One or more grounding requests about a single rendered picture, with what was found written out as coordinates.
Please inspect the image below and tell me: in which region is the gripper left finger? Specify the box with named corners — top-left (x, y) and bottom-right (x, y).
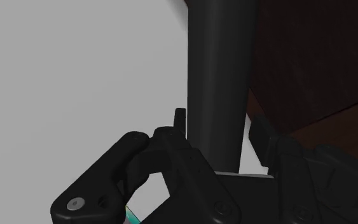
top-left (50, 108), bottom-right (244, 224)

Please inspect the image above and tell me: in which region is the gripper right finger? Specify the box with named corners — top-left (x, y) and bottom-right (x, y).
top-left (247, 115), bottom-right (358, 224)

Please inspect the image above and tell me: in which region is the teal flat thing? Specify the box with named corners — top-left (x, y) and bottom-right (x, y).
top-left (124, 206), bottom-right (142, 224)

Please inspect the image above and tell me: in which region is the dark brown wooden cabinet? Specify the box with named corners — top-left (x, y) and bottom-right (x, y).
top-left (183, 0), bottom-right (358, 137)

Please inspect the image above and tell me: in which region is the dark grey tall cylinder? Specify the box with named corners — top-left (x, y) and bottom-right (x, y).
top-left (186, 0), bottom-right (258, 174)

